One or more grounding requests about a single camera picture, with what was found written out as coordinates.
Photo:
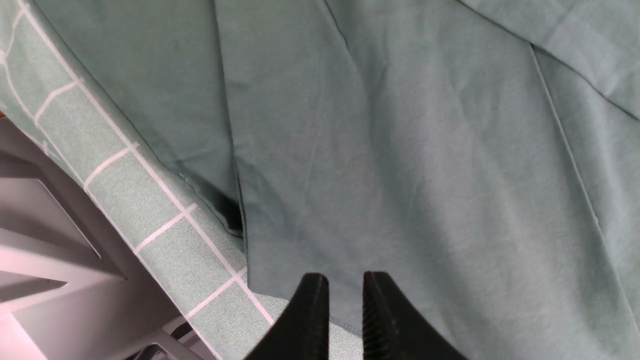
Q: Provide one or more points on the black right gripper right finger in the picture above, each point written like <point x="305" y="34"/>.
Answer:
<point x="392" y="328"/>

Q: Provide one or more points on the green long-sleeve top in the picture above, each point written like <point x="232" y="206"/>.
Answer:
<point x="484" y="153"/>

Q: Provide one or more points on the grey table frame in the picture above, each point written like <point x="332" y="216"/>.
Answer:
<point x="71" y="288"/>

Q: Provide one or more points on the green checked tablecloth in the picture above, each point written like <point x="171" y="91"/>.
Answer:
<point x="57" y="103"/>

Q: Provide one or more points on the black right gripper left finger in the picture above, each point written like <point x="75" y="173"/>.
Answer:
<point x="302" y="330"/>

